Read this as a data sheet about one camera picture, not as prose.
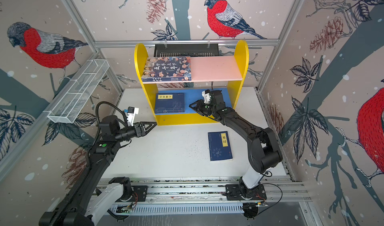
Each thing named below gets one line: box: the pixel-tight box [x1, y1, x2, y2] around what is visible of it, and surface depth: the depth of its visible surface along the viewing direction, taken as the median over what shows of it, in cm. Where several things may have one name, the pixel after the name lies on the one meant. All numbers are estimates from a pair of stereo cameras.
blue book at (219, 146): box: [207, 131, 233, 162], surface depth 90 cm
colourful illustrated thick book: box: [141, 56, 192, 82], surface depth 73 cm
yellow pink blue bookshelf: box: [134, 40, 250, 125], surface depth 77 cm
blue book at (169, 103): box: [155, 92, 185, 114], surface depth 93 cm
